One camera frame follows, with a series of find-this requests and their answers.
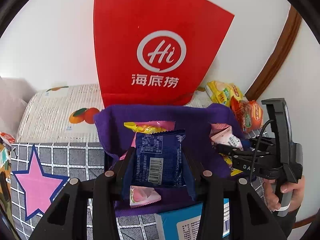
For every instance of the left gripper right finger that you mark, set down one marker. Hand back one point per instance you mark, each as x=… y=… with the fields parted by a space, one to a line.
x=249 y=218

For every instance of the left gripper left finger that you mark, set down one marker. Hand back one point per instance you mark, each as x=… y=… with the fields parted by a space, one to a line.
x=66 y=218

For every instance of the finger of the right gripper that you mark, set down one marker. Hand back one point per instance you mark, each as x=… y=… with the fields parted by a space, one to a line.
x=228 y=150

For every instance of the yellow cartoon snack packet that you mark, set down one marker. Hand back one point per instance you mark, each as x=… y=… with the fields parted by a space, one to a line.
x=233 y=171

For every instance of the pale pink triangular packet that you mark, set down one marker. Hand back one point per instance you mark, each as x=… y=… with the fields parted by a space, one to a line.
x=223 y=134

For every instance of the light pink peach packet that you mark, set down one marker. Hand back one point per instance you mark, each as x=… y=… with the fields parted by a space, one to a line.
x=142 y=196

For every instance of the dark blue snack packet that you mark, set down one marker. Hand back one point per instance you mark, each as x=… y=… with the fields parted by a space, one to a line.
x=158 y=159

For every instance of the pink yellow snack bag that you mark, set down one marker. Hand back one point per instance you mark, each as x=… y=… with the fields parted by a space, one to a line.
x=149 y=127

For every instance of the purple cloth basket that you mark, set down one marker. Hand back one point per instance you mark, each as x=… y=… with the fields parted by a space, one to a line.
x=116 y=138

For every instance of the orange chips bag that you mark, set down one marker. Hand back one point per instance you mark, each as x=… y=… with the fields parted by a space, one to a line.
x=249 y=114

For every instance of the pink paper star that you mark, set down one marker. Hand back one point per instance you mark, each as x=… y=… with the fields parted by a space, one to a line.
x=39 y=187

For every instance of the yellow chips bag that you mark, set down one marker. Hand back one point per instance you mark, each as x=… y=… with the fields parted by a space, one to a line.
x=222 y=93

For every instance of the blue white tissue box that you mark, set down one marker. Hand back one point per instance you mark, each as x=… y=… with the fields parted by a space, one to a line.
x=179 y=224

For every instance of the white printed fruit mat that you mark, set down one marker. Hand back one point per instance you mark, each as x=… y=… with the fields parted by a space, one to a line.
x=61 y=114

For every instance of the red paper shopping bag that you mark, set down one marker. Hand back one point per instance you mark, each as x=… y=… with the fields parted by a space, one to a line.
x=155 y=52

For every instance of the white plastic bag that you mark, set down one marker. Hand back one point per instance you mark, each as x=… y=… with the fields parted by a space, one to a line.
x=15 y=95

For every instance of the brown wooden door frame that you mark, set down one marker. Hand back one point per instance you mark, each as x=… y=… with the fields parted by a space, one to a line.
x=278 y=56

